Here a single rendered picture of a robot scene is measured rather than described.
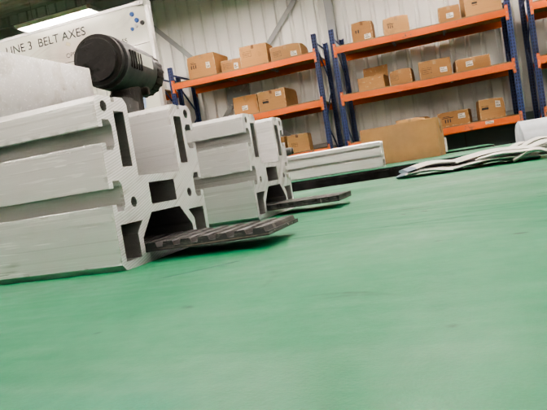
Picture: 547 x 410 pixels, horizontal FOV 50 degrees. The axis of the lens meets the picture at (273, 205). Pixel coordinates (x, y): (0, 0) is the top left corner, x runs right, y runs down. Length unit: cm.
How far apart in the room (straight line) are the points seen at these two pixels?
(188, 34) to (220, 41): 71
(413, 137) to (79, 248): 212
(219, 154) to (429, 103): 1043
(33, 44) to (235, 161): 370
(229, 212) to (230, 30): 1141
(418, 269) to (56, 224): 19
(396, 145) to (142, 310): 222
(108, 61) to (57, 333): 52
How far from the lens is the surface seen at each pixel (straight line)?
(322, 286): 17
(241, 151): 46
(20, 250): 33
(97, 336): 16
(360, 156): 194
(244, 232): 29
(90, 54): 69
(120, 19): 379
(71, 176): 30
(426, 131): 236
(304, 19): 1144
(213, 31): 1196
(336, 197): 47
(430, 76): 993
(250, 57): 1052
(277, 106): 1034
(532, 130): 392
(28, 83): 37
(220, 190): 47
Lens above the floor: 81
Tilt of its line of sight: 3 degrees down
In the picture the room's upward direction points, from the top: 9 degrees counter-clockwise
